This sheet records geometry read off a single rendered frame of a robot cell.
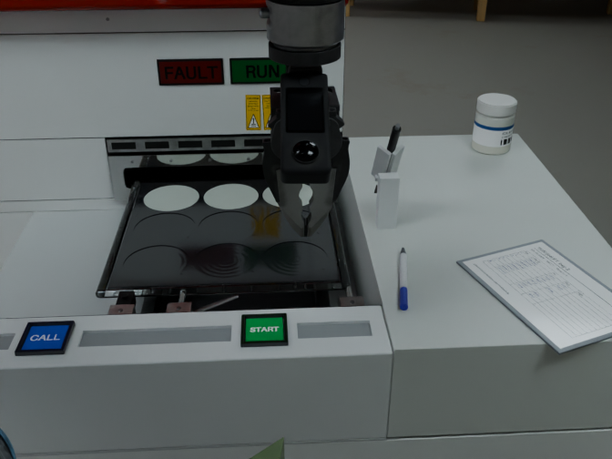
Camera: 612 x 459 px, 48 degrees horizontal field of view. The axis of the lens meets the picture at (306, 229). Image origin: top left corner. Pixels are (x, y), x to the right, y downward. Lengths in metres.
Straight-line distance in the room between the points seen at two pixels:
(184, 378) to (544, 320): 0.44
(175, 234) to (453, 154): 0.52
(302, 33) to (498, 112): 0.68
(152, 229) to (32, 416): 0.42
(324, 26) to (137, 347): 0.43
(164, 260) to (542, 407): 0.59
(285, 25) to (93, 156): 0.80
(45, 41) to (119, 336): 0.64
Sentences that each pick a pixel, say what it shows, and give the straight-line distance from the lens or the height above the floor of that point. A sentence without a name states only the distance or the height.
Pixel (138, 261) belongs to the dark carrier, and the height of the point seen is 0.90.
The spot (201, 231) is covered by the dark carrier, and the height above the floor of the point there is 0.90.
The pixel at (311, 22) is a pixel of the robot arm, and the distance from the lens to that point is 0.66.
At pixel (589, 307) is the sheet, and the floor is 0.97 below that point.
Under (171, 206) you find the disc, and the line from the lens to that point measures 1.26.
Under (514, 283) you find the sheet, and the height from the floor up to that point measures 0.97.
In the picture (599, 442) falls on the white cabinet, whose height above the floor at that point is 0.79.
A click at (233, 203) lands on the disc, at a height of 0.90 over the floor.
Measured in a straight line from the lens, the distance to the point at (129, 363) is 0.83.
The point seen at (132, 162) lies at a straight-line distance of 1.38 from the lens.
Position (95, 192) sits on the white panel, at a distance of 1.44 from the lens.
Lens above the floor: 1.49
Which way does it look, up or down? 31 degrees down
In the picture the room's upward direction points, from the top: straight up
